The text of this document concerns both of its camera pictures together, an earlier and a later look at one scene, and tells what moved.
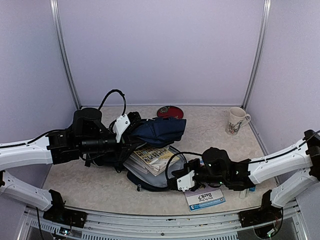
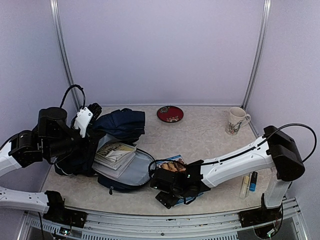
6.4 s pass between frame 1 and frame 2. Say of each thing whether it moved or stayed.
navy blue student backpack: moved
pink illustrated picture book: moved
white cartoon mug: stayed
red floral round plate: stayed
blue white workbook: moved
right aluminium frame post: stayed
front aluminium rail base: stayed
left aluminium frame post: stayed
